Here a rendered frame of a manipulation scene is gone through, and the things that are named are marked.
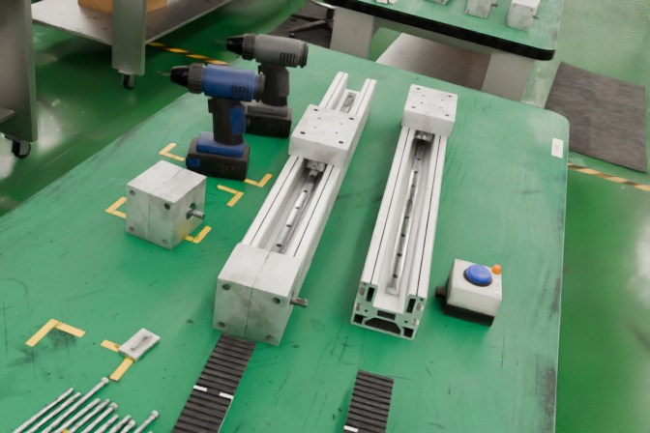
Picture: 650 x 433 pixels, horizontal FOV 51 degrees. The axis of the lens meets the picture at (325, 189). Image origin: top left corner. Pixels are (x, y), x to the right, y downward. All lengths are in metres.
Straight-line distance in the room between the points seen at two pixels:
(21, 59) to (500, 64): 1.77
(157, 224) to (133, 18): 2.32
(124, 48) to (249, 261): 2.56
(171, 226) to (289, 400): 0.36
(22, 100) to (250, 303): 1.95
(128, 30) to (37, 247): 2.35
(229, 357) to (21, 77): 1.98
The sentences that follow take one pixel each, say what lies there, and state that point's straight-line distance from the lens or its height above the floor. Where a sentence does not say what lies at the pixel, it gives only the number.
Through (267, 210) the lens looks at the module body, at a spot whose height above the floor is 0.86.
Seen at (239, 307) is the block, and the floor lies 0.83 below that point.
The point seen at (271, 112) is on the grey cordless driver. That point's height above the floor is 0.84.
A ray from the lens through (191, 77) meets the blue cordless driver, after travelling 1.28.
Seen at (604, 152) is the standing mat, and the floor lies 0.02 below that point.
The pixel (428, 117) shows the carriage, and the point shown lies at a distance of 1.50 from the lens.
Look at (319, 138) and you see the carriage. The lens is 1.29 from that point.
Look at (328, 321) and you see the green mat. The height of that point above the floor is 0.78.
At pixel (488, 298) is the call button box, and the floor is 0.84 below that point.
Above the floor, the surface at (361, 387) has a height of 0.81.
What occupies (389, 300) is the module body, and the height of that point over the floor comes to 0.82.
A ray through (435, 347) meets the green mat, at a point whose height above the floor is 0.78.
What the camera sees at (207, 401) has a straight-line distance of 0.89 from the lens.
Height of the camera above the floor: 1.48
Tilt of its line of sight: 31 degrees down
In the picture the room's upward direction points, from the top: 11 degrees clockwise
